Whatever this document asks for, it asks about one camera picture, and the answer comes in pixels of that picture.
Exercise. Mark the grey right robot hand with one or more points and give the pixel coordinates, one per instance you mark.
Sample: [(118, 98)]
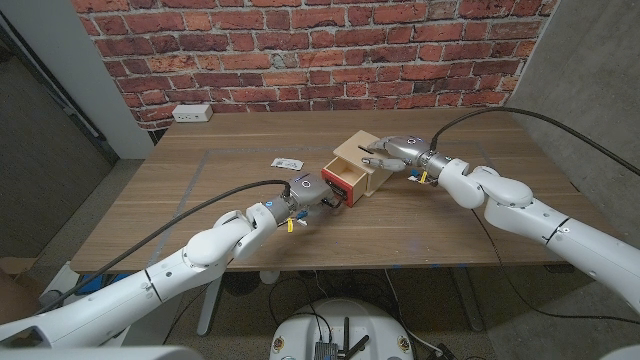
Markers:
[(407, 149)]

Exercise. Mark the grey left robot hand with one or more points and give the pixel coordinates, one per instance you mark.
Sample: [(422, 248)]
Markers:
[(307, 190)]

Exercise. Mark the wooden box with slot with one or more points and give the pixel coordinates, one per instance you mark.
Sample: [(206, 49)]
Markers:
[(352, 147)]

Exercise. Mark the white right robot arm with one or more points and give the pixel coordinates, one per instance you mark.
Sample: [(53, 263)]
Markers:
[(525, 210)]

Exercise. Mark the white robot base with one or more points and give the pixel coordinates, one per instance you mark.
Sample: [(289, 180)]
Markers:
[(300, 330)]

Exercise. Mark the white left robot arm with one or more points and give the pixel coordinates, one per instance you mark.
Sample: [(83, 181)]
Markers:
[(175, 270)]

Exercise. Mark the white printed card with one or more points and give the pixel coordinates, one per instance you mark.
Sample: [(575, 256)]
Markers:
[(287, 164)]

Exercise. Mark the white power outlet box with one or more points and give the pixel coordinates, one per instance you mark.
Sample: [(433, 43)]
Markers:
[(192, 113)]

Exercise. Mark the black antenna box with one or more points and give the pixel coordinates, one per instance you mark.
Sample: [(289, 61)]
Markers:
[(325, 350)]

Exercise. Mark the brown cardboard box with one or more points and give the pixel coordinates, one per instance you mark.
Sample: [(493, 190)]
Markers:
[(15, 290)]

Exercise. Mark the white table leg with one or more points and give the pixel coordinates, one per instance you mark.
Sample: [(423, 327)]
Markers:
[(210, 310)]

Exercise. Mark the grey table leg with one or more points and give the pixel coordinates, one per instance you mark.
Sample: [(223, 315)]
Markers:
[(467, 300)]

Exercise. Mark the blue floor item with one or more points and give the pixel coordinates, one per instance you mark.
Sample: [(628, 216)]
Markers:
[(107, 281)]

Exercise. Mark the brick wall print backdrop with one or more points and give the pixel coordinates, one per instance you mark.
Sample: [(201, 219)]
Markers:
[(320, 50)]

